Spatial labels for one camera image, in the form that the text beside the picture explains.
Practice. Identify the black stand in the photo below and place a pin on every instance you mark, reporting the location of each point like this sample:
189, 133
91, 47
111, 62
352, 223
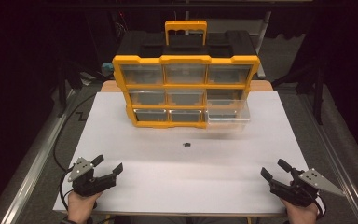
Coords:
310, 84
68, 81

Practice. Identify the person's right hand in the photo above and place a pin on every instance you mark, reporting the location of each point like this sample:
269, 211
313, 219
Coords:
300, 214

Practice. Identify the grey metal stand post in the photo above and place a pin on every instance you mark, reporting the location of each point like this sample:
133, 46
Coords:
263, 40

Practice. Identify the small teal object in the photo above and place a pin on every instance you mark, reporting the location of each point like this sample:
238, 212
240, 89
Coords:
107, 69

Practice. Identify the white board sheet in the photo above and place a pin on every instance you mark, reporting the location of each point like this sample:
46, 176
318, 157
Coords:
180, 174

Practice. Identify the person's left hand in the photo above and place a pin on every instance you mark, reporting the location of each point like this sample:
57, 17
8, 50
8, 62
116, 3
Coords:
80, 207

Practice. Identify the aluminium rail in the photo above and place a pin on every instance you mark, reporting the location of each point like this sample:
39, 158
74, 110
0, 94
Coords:
338, 161
34, 165

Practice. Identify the small dark metal part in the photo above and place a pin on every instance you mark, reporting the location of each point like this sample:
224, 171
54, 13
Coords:
186, 144

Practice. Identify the set of closed clear drawers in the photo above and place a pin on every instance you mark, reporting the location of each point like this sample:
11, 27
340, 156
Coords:
143, 74

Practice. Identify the yellow black drawer organizer cabinet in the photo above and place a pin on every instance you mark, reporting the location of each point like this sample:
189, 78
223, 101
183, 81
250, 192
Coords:
185, 59

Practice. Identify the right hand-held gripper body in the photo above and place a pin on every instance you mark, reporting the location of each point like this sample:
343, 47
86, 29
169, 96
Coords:
304, 188

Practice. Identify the clear plastic pulled-out drawer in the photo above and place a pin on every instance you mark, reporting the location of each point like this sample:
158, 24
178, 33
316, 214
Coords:
228, 118

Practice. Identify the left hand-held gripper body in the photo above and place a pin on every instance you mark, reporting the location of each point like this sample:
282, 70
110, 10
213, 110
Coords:
88, 182

